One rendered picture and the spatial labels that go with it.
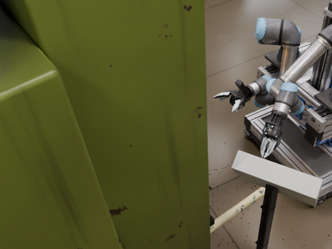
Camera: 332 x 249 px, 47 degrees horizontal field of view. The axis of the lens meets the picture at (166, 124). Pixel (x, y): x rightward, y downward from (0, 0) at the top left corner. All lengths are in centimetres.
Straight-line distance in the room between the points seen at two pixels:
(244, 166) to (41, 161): 92
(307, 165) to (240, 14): 255
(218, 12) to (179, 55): 392
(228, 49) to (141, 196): 313
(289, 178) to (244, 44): 296
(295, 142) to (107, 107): 218
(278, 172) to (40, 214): 93
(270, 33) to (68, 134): 155
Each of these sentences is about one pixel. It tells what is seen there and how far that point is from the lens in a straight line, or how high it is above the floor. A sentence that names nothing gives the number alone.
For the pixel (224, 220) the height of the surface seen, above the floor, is 64.
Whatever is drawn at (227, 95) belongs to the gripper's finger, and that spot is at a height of 100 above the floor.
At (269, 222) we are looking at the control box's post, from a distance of 186.
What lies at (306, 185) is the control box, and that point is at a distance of 156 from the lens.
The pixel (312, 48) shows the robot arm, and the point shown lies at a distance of 201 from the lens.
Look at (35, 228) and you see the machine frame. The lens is 104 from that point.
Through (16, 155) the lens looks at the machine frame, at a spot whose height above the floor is 183.
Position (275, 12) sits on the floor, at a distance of 499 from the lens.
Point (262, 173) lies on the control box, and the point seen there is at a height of 117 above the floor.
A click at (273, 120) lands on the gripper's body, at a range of 181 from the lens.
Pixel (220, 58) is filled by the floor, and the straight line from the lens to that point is 416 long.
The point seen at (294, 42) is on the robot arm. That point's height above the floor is 120.
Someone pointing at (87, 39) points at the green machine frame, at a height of 195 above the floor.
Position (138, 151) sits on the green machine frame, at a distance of 118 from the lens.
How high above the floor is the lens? 240
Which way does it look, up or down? 44 degrees down
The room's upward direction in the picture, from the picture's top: 7 degrees counter-clockwise
